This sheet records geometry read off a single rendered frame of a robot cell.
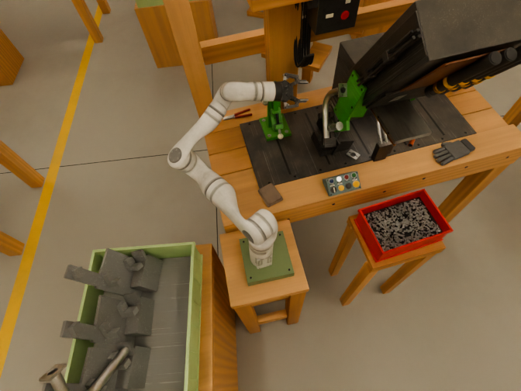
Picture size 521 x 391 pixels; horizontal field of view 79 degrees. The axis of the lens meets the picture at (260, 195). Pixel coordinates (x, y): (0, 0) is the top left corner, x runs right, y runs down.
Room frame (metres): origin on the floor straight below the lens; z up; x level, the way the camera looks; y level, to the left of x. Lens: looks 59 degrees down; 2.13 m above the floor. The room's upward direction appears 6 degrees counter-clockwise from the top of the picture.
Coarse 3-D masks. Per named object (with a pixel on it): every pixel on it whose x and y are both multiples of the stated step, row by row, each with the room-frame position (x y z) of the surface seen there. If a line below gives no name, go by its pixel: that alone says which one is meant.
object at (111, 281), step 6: (126, 258) 0.48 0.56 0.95; (132, 258) 0.48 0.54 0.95; (126, 264) 0.45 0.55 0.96; (132, 264) 0.46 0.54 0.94; (138, 264) 0.45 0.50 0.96; (132, 270) 0.43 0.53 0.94; (108, 276) 0.39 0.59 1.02; (108, 282) 0.37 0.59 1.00; (114, 282) 0.37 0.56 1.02; (120, 282) 0.37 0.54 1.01
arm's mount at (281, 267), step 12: (240, 240) 0.52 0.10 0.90; (276, 240) 0.51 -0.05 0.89; (276, 252) 0.46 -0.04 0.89; (252, 264) 0.42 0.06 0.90; (276, 264) 0.41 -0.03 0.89; (288, 264) 0.40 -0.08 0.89; (252, 276) 0.37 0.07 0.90; (264, 276) 0.36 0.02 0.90; (276, 276) 0.36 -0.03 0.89; (288, 276) 0.36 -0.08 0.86
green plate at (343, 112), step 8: (352, 72) 1.04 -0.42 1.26; (352, 80) 1.02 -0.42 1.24; (360, 80) 0.98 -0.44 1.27; (352, 88) 1.00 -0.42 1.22; (360, 88) 0.96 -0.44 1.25; (352, 96) 0.97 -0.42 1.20; (360, 96) 0.93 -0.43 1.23; (336, 104) 1.03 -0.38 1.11; (344, 104) 0.99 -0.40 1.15; (352, 104) 0.95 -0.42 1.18; (360, 104) 0.95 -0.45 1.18; (336, 112) 1.01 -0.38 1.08; (344, 112) 0.96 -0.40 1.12; (352, 112) 0.93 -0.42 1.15; (360, 112) 0.95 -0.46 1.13
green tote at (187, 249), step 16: (96, 256) 0.51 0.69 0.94; (160, 256) 0.51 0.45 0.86; (176, 256) 0.51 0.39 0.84; (192, 256) 0.45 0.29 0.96; (192, 272) 0.39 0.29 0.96; (192, 288) 0.33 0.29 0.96; (96, 304) 0.33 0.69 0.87; (192, 304) 0.28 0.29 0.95; (80, 320) 0.26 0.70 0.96; (192, 320) 0.22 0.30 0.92; (192, 336) 0.17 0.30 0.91; (80, 352) 0.16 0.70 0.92; (192, 352) 0.12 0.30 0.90; (80, 368) 0.11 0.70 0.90; (192, 368) 0.07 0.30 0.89; (192, 384) 0.02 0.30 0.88
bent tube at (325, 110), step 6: (342, 84) 1.03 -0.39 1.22; (330, 90) 1.07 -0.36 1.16; (336, 90) 1.03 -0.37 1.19; (342, 90) 1.04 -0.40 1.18; (330, 96) 1.06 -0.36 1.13; (342, 96) 1.00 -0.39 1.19; (324, 102) 1.07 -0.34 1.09; (324, 108) 1.06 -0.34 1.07; (324, 114) 1.04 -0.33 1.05; (324, 120) 1.02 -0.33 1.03; (324, 126) 0.99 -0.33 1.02; (324, 132) 0.97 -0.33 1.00
